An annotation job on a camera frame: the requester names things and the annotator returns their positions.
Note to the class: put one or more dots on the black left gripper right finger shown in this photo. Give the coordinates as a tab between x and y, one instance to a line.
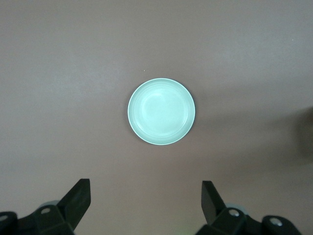
227	220

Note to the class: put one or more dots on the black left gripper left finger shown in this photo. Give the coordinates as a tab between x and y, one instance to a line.
61	215

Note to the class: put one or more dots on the light green round plate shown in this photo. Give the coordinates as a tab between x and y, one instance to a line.
161	111

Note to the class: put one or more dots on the brown table cloth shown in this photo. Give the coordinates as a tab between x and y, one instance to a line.
73	85

